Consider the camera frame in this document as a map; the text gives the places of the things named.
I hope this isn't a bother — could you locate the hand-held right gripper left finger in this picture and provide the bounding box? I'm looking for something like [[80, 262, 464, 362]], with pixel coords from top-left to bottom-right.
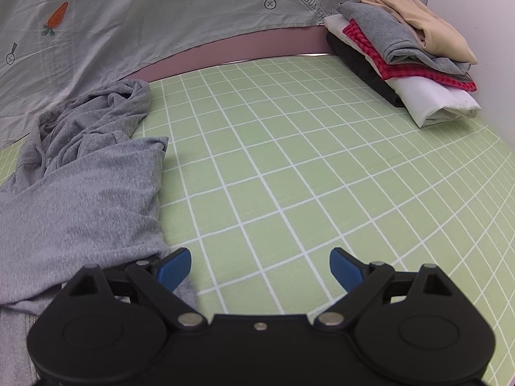
[[60, 247, 208, 331]]

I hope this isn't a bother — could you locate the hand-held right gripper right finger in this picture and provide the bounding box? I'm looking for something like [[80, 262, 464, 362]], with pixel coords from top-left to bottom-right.
[[314, 247, 456, 329]]

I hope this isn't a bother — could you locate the grey hoodie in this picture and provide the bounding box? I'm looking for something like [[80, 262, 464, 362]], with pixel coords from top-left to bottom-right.
[[0, 78, 199, 386]]

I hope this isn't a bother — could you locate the green grid mat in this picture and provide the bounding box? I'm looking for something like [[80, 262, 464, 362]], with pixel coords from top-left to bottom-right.
[[0, 54, 515, 386]]

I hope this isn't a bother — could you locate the white folded garment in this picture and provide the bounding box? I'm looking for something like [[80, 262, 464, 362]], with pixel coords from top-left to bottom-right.
[[324, 14, 482, 128]]

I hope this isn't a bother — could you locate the black folded garment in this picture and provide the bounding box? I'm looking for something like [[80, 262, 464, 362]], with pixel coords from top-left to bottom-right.
[[326, 32, 406, 108]]

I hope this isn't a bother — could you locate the red checked folded garment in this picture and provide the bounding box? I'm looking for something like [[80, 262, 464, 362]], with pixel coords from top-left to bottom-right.
[[342, 19, 477, 92]]

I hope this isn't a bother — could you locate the pink bed board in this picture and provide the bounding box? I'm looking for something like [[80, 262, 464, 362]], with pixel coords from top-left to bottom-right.
[[133, 24, 338, 84]]

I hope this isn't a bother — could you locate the grey folded garment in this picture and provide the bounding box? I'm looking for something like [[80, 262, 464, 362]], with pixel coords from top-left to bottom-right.
[[336, 1, 473, 83]]

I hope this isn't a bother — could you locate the beige folded garment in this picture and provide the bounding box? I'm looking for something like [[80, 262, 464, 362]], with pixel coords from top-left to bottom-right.
[[343, 0, 479, 65]]

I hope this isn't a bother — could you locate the grey printed bedsheet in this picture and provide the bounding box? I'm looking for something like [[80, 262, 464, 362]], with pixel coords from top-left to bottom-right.
[[0, 0, 436, 145]]

